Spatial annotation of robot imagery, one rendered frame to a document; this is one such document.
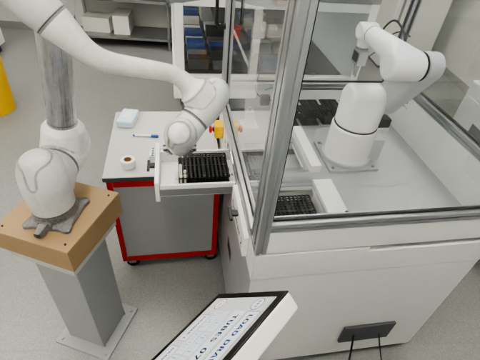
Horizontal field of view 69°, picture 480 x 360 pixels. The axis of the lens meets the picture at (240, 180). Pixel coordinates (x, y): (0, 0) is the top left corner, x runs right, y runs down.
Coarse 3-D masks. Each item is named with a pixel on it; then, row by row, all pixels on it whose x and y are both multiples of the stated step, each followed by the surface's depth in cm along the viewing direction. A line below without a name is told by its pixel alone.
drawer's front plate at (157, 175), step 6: (156, 144) 163; (156, 150) 159; (156, 156) 156; (156, 162) 153; (156, 168) 150; (156, 174) 147; (156, 180) 144; (156, 186) 144; (156, 192) 146; (156, 198) 148
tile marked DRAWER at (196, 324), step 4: (204, 316) 93; (208, 316) 92; (200, 320) 93; (204, 320) 91; (192, 324) 93; (196, 324) 92; (200, 324) 90; (192, 328) 91; (196, 328) 89; (184, 332) 91; (188, 332) 90; (192, 332) 88; (180, 336) 90; (184, 336) 89; (188, 336) 88; (180, 340) 88; (184, 340) 87
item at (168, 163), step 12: (168, 156) 167; (192, 156) 169; (228, 156) 172; (168, 168) 165; (168, 180) 158; (168, 192) 149; (180, 192) 150; (192, 192) 151; (204, 192) 152; (216, 192) 154; (228, 192) 155
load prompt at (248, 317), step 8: (248, 312) 80; (256, 312) 78; (240, 320) 79; (248, 320) 77; (232, 328) 78; (240, 328) 76; (224, 336) 76; (232, 336) 74; (224, 344) 73; (216, 352) 72; (224, 352) 70
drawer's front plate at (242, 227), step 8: (232, 192) 149; (232, 200) 150; (240, 200) 139; (232, 208) 151; (240, 208) 136; (240, 216) 132; (240, 224) 132; (240, 232) 133; (240, 240) 134; (248, 240) 126; (240, 248) 134
